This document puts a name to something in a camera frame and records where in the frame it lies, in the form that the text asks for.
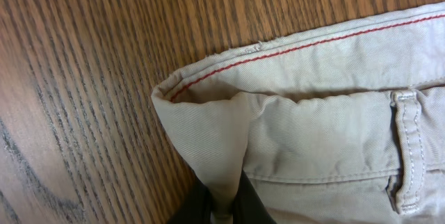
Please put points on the beige shorts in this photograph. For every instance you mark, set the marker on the beige shorts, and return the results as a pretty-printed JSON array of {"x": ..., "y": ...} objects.
[{"x": 340, "y": 124}]

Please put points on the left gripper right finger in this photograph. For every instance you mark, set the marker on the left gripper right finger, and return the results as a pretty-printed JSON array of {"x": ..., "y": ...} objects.
[{"x": 247, "y": 206}]

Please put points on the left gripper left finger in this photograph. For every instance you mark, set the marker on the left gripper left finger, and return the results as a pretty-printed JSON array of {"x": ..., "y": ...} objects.
[{"x": 196, "y": 208}]

